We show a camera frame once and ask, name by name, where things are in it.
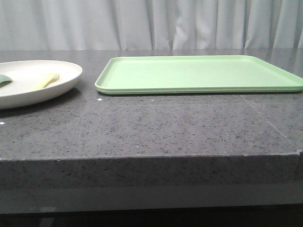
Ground yellow plastic fork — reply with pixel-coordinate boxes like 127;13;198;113
30;73;59;91

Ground cream round plate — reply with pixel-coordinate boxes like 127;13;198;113
0;60;82;110

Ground light green plastic tray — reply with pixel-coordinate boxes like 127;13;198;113
95;55;303;95

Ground green plastic utensil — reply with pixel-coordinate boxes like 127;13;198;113
0;74;12;87

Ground grey pleated curtain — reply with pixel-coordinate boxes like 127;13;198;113
0;0;303;51

